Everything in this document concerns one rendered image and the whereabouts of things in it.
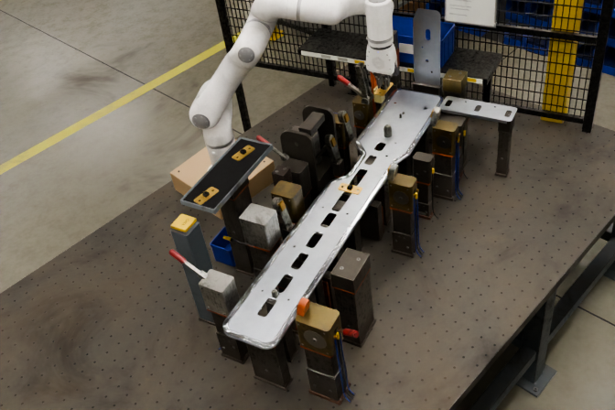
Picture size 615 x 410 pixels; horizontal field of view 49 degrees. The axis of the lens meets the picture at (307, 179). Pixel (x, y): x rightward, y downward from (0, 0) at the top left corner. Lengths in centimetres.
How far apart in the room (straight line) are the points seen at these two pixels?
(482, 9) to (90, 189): 263
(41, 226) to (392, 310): 252
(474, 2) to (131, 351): 194
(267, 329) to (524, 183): 135
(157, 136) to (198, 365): 259
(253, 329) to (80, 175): 277
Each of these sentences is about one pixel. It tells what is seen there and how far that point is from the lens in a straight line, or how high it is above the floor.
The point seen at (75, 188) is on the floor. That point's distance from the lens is 452.
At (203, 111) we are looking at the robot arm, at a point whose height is 120.
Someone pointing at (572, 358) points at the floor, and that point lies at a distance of 323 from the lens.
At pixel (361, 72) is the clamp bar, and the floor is 119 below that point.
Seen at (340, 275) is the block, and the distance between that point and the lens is 209.
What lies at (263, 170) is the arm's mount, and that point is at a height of 79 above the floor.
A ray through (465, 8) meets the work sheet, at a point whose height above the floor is 122.
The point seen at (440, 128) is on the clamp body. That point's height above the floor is 105.
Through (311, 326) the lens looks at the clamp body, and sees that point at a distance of 194.
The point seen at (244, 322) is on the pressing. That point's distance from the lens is 206.
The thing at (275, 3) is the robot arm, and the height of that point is 162.
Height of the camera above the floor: 257
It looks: 39 degrees down
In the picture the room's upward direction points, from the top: 9 degrees counter-clockwise
